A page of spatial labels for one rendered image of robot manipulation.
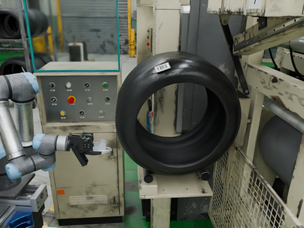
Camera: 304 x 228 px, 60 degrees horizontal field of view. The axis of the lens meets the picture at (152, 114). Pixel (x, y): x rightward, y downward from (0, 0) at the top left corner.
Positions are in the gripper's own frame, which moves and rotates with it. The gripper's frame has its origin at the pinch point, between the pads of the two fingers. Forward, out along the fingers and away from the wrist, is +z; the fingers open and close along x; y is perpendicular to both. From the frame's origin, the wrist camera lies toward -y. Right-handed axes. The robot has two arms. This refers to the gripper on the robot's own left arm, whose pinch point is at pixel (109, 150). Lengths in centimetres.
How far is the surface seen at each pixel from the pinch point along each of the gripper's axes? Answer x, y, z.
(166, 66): -11, 47, 20
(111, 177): 55, -54, 2
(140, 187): -10.2, -12.5, 16.7
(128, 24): 928, 13, 10
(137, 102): -12.0, 30.5, 9.8
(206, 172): -9.2, -2.4, 47.4
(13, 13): 341, 34, -173
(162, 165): -12.4, 1.8, 24.7
